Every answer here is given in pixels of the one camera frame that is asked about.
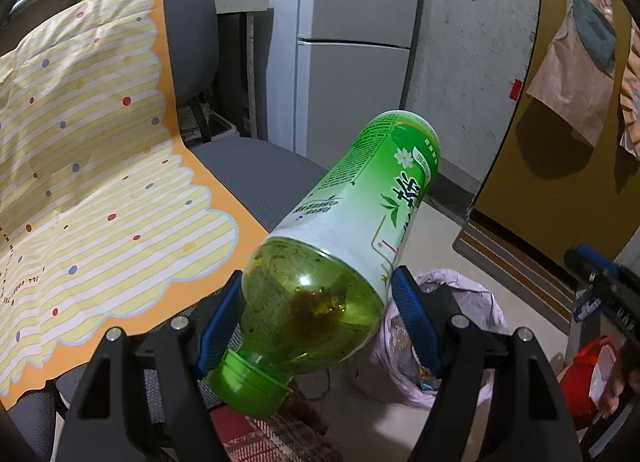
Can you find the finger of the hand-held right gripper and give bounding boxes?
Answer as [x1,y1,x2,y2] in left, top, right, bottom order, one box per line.
[563,244,640,337]

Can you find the white plastic trash bag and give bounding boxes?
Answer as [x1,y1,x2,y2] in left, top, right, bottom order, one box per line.
[352,269,508,410]

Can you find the green tea bottle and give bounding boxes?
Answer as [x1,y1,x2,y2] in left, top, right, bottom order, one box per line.
[206,110,442,419]

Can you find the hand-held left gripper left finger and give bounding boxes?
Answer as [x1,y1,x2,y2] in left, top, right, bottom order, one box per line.
[61,271,247,462]

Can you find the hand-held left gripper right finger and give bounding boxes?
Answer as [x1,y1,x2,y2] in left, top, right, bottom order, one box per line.
[390,266,577,462]

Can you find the yellow wooden door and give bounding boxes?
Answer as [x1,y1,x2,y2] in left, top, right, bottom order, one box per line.
[467,0,640,263]

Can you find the person's right hand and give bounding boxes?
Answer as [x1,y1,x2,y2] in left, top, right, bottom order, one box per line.
[595,342,640,425]

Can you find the white plastic storage box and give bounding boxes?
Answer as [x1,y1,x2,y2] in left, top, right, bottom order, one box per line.
[177,109,238,147]

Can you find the white refrigerator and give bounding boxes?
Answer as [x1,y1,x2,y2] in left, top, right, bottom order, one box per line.
[295,0,426,163]

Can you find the red bucket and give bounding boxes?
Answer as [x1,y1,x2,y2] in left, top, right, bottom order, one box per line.
[557,337,621,430]

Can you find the yellow striped dotted mat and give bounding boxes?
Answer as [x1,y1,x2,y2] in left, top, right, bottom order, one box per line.
[0,0,273,398]

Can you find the person's plaid pants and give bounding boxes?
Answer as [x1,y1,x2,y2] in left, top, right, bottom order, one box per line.
[220,382,346,462]

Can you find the striped doormat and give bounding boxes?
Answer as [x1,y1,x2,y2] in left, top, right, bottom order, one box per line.
[452,219,583,335]

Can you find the grey office chair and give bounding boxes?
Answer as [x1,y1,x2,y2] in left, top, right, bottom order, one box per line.
[10,0,331,443]

